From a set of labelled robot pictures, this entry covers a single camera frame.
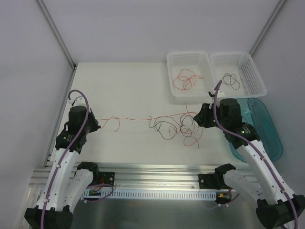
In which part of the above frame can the orange cable bundle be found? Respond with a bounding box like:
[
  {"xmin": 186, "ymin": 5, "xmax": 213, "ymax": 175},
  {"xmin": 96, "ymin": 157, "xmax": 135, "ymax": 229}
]
[{"xmin": 97, "ymin": 102, "xmax": 204, "ymax": 152}]

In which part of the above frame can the single orange cable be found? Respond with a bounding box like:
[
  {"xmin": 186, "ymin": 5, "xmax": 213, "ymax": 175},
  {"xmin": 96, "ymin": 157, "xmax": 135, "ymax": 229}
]
[{"xmin": 173, "ymin": 67, "xmax": 203, "ymax": 90}]

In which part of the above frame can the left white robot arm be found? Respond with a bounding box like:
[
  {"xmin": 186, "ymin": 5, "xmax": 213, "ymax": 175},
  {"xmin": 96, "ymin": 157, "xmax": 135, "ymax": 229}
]
[{"xmin": 24, "ymin": 105, "xmax": 100, "ymax": 229}]

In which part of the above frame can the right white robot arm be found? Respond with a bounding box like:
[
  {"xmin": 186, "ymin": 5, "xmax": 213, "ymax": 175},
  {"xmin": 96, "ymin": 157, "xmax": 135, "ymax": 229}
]
[{"xmin": 193, "ymin": 99, "xmax": 305, "ymax": 229}]

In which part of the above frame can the left white perforated basket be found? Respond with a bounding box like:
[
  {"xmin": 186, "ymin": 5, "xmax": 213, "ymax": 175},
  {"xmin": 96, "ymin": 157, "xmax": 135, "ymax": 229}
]
[{"xmin": 166, "ymin": 51, "xmax": 216, "ymax": 104}]

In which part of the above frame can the white perforated basket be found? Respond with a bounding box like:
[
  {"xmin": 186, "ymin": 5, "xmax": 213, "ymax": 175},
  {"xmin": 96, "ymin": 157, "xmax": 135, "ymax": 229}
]
[
  {"xmin": 166, "ymin": 51, "xmax": 216, "ymax": 104},
  {"xmin": 210, "ymin": 52, "xmax": 267, "ymax": 99}
]

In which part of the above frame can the teal transparent plastic tub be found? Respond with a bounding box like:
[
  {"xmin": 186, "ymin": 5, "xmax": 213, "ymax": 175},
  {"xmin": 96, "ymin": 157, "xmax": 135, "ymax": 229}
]
[{"xmin": 237, "ymin": 98, "xmax": 283, "ymax": 162}]

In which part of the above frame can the right white perforated basket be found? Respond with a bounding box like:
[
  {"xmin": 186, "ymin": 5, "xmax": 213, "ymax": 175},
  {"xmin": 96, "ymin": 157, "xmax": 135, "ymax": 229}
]
[{"xmin": 210, "ymin": 52, "xmax": 267, "ymax": 99}]

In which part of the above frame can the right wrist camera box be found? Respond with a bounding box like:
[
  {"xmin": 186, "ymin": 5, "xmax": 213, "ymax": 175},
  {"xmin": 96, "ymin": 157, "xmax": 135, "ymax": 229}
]
[{"xmin": 208, "ymin": 89, "xmax": 226, "ymax": 99}]

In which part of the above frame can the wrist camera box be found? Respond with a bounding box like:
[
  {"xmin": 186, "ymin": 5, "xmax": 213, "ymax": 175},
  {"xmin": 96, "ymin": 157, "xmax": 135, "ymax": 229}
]
[
  {"xmin": 68, "ymin": 96, "xmax": 86, "ymax": 107},
  {"xmin": 208, "ymin": 89, "xmax": 226, "ymax": 99}
]

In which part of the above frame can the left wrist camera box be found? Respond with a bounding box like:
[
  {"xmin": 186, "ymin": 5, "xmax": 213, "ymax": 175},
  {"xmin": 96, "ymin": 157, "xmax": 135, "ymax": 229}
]
[{"xmin": 68, "ymin": 96, "xmax": 86, "ymax": 107}]

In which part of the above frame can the aluminium mounting rail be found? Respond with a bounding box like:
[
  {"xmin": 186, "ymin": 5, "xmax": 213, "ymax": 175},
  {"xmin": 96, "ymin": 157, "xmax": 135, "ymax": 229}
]
[{"xmin": 28, "ymin": 162, "xmax": 260, "ymax": 191}]

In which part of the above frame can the white slotted cable duct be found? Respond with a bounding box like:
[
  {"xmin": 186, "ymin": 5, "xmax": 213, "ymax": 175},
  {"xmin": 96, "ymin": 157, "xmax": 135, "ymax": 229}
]
[{"xmin": 82, "ymin": 189, "xmax": 216, "ymax": 201}]

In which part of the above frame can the right aluminium frame post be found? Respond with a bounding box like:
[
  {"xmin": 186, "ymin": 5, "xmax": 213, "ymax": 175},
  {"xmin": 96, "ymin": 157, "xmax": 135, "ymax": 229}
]
[{"xmin": 249, "ymin": 0, "xmax": 288, "ymax": 57}]

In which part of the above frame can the aluminium frame post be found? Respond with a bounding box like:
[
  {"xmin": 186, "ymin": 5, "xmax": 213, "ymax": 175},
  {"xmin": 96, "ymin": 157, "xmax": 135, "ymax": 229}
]
[
  {"xmin": 249, "ymin": 0, "xmax": 288, "ymax": 57},
  {"xmin": 36, "ymin": 0, "xmax": 77, "ymax": 70}
]

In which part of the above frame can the left aluminium frame post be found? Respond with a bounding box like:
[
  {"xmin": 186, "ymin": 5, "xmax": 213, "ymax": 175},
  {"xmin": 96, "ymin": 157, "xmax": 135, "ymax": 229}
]
[{"xmin": 36, "ymin": 0, "xmax": 77, "ymax": 70}]

